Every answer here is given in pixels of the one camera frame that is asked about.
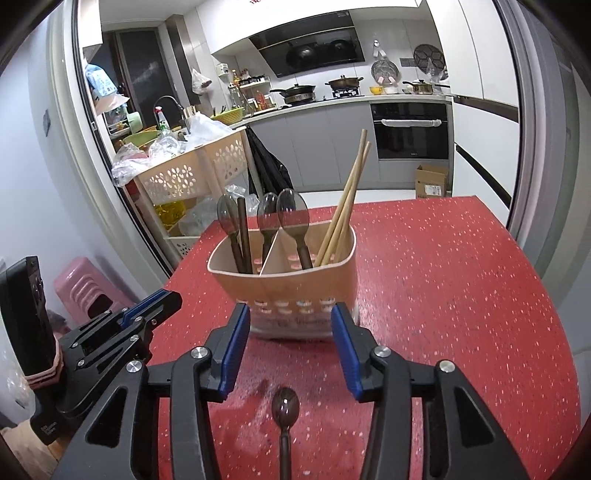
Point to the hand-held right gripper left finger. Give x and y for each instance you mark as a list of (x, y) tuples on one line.
[(233, 350)]

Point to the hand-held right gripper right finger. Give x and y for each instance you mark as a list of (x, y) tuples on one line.
[(346, 350)]

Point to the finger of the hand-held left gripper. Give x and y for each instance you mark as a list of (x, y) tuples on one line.
[(143, 307), (161, 311)]

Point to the beige plastic utensil holder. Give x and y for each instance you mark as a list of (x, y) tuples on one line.
[(277, 288)]

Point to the pink plastic stool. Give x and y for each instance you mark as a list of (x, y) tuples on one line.
[(87, 286)]

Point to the yellow cooking oil bottle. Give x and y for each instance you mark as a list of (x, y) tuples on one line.
[(168, 213)]

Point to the beige perforated basket cart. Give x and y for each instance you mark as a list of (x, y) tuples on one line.
[(184, 175)]

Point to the green plastic basin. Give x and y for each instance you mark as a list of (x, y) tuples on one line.
[(138, 138)]

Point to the black hanging bag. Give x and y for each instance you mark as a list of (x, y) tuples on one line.
[(268, 161)]

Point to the clear plastic bags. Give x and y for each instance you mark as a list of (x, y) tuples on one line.
[(203, 131)]

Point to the dish soap bottle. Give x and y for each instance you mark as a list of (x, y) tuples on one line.
[(161, 121)]

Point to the cardboard box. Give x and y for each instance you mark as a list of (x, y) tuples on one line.
[(431, 182)]

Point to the black kitchen faucet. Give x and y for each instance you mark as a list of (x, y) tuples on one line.
[(167, 102)]

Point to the yellow green woven basket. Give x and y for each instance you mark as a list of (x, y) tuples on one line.
[(228, 115)]

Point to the black built-in oven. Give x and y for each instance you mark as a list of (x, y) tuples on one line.
[(411, 134)]

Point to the blue printed bag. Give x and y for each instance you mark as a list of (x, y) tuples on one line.
[(99, 81)]

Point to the white hanging plastic bag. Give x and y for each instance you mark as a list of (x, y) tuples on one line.
[(201, 81)]

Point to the spice bottle rack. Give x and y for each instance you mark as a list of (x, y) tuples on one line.
[(251, 90)]

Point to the black wok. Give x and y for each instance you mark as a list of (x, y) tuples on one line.
[(298, 90)]

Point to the yellow bowl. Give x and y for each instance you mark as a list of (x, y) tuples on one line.
[(376, 90)]

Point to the brass cooking pot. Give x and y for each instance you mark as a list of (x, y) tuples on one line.
[(344, 83)]

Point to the small saucepan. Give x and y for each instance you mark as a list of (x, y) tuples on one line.
[(422, 86)]

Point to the metal steamer rack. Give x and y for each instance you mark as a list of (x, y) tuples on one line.
[(384, 71)]

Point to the black range hood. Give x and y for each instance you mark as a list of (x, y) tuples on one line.
[(309, 46)]

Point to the grey wall switch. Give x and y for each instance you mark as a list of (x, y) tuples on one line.
[(46, 122)]

